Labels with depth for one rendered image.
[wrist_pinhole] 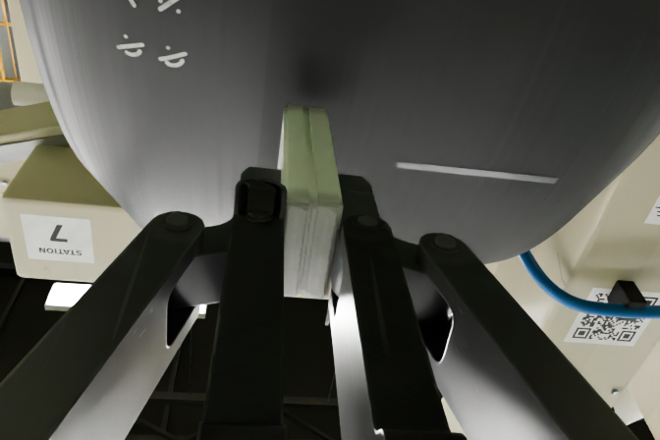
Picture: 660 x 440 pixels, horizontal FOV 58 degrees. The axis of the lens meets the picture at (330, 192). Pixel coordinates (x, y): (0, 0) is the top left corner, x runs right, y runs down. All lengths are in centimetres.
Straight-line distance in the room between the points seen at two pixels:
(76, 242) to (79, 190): 7
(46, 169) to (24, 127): 10
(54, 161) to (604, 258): 72
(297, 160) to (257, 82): 5
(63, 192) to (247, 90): 68
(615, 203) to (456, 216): 28
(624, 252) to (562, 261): 5
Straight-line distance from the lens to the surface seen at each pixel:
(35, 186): 90
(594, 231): 56
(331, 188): 15
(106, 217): 86
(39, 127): 98
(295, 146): 17
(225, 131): 23
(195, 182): 26
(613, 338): 67
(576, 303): 58
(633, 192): 54
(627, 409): 135
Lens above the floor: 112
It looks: 35 degrees up
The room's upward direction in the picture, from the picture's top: 170 degrees counter-clockwise
